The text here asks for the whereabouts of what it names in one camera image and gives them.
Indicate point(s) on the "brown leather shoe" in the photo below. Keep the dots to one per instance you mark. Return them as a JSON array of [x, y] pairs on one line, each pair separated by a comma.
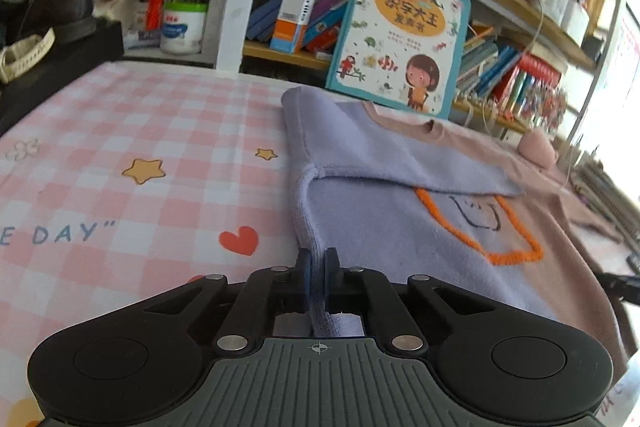
[[70, 20]]

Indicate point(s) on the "pink checkered tablecloth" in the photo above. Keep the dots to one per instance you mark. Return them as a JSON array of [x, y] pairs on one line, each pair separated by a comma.
[[133, 180]]

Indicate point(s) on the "usmile white orange box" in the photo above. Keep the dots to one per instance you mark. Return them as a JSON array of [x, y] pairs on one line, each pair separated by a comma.
[[291, 24]]

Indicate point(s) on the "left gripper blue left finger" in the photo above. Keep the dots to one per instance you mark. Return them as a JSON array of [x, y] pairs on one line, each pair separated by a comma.
[[267, 293]]

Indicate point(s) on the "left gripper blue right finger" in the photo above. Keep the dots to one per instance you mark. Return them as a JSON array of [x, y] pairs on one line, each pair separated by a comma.
[[370, 295]]

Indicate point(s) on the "white green pen jar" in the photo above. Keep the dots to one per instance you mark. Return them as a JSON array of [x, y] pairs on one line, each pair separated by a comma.
[[183, 27]]

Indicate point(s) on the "children's sound book teal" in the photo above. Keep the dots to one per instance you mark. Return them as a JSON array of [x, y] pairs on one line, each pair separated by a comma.
[[404, 54]]

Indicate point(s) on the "black box under shoe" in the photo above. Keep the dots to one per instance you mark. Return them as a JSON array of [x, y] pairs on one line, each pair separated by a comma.
[[60, 67]]

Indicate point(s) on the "white wrist watch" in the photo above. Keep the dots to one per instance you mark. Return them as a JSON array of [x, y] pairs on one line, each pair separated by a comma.
[[24, 55]]

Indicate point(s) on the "stack of notebooks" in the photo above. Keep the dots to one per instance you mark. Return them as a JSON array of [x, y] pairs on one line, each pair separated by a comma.
[[603, 196]]

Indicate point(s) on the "purple and pink sweater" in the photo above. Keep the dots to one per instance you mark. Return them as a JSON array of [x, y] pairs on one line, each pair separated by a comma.
[[407, 199]]

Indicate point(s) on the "pink plush toy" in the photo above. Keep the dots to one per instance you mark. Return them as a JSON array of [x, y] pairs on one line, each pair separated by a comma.
[[535, 147]]

